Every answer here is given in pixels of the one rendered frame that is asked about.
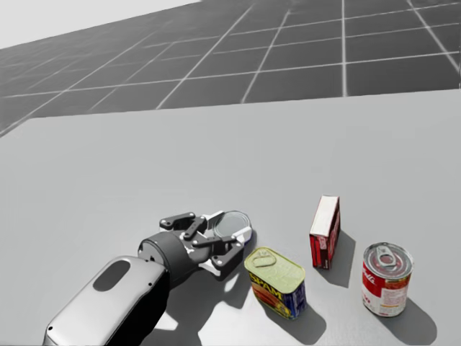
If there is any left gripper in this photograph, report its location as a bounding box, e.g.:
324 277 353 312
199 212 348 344
138 210 254 288

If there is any green and blue rectangular can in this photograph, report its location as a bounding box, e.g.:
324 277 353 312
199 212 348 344
243 246 308 321

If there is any red and white can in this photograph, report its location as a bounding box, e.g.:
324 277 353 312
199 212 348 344
361 241 415 319

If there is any red and white carton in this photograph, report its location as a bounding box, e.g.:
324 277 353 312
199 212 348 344
308 195 342 271

